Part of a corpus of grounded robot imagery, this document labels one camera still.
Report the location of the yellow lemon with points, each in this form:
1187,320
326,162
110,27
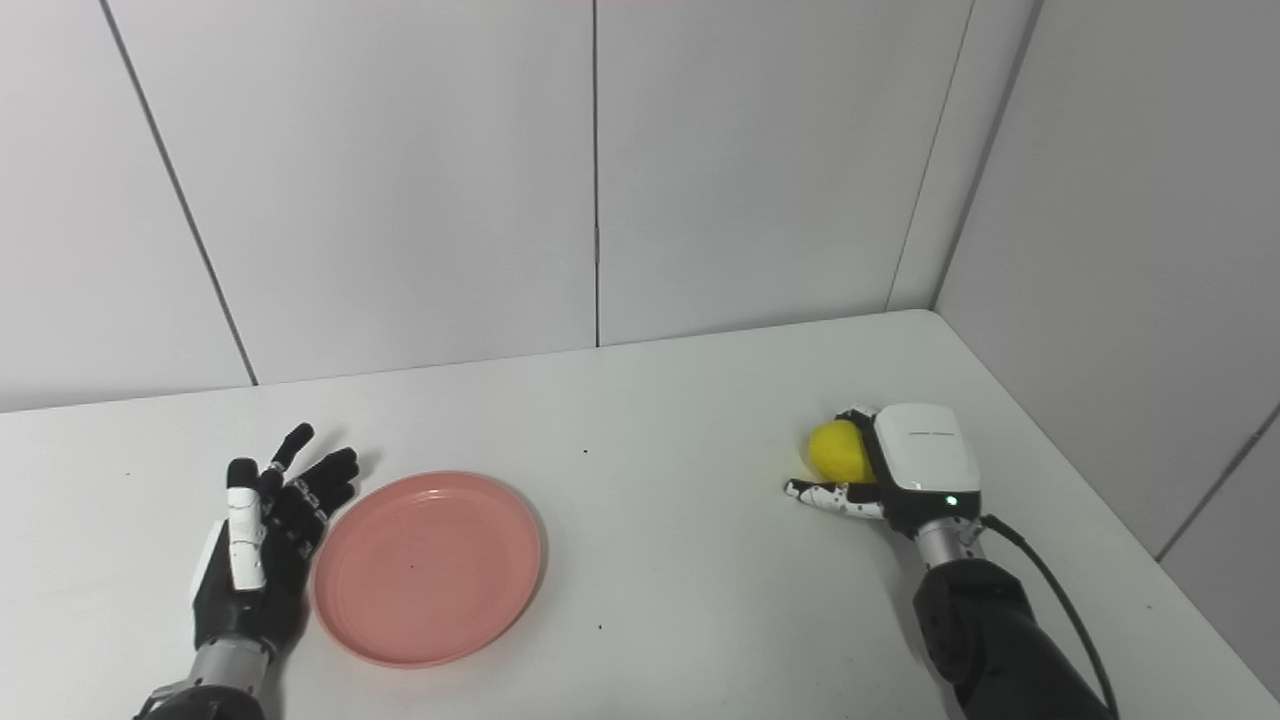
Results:
840,452

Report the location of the pink plate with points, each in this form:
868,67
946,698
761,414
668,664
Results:
428,569

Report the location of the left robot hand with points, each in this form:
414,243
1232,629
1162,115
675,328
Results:
260,560

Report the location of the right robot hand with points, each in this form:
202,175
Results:
910,465

